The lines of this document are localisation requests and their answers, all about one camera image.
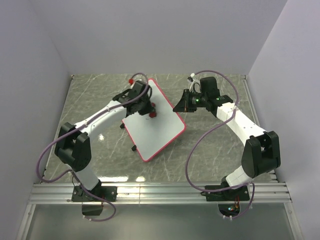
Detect aluminium mounting rail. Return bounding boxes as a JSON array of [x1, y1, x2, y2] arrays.
[[27, 182, 292, 205]]

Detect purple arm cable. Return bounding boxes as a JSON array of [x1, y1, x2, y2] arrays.
[[186, 69, 256, 219], [36, 72, 117, 223]]

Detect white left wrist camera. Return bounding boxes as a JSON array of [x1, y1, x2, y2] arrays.
[[128, 78, 142, 88]]

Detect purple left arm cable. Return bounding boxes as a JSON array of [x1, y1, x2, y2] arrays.
[[36, 72, 117, 223]]

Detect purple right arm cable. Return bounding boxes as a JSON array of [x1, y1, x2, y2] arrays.
[[186, 69, 256, 219]]

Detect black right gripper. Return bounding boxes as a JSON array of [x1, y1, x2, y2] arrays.
[[172, 89, 207, 113]]

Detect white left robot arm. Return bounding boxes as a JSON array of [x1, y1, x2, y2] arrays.
[[54, 80, 155, 202]]

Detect white board with pink frame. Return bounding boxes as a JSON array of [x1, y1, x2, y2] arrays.
[[122, 78, 186, 162]]

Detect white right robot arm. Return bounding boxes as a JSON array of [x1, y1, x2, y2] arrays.
[[173, 73, 281, 202]]

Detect red whiteboard eraser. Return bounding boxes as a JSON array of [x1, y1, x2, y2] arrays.
[[149, 102, 157, 118]]

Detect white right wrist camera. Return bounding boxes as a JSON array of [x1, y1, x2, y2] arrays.
[[187, 73, 201, 92]]

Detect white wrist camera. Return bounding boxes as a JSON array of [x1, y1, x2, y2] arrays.
[[128, 78, 142, 88], [187, 73, 201, 92]]

